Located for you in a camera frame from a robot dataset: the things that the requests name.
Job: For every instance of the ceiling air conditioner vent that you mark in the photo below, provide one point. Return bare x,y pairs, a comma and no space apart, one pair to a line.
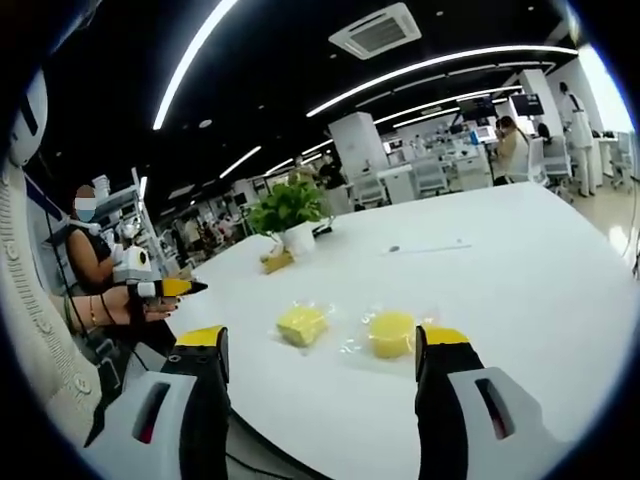
375,31

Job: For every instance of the white equipment rack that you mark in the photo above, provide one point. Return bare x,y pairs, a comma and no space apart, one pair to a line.
131,210

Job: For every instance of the clear thin strip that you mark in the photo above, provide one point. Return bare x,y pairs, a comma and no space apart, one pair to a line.
435,246

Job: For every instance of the white square pillar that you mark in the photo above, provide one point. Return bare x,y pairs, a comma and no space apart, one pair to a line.
357,145

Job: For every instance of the white worn device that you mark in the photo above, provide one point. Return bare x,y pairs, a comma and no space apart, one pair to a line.
25,120

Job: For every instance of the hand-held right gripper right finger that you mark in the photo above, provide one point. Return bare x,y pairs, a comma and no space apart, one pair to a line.
445,400

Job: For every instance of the small yellow box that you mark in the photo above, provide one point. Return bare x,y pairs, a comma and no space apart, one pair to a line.
276,261

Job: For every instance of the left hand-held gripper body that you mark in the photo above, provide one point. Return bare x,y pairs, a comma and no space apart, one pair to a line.
131,265

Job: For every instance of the ceiling light strip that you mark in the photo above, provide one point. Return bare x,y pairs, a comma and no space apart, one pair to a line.
192,60
430,70

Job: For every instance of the square yellow silicone block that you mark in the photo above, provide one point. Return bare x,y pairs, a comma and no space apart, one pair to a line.
301,326

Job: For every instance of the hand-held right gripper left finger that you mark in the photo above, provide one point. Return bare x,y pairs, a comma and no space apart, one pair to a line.
200,400

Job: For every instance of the person's left hand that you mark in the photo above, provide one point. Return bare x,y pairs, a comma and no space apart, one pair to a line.
116,306

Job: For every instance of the small black desk object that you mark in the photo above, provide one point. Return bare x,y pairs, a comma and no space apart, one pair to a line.
323,230

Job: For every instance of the green potted plant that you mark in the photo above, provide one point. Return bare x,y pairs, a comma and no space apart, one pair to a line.
290,210

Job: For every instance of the white office chair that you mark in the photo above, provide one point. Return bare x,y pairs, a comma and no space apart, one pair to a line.
552,157

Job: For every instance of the wall monitor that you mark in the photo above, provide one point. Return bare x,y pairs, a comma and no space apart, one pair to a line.
526,104

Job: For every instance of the round yellow silicone block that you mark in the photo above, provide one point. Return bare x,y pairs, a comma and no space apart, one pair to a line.
391,336

